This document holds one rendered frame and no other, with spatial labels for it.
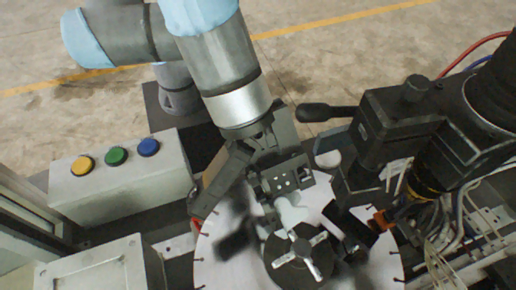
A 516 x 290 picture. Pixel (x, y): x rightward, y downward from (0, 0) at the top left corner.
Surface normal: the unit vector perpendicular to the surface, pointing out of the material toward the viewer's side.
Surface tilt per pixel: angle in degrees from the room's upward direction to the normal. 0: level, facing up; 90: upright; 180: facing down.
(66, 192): 0
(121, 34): 56
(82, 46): 67
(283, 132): 61
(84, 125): 0
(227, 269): 0
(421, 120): 45
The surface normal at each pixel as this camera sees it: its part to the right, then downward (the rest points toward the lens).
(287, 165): 0.21, 0.41
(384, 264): 0.00, -0.58
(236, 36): 0.69, 0.11
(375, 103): -0.69, -0.29
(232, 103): -0.03, 0.49
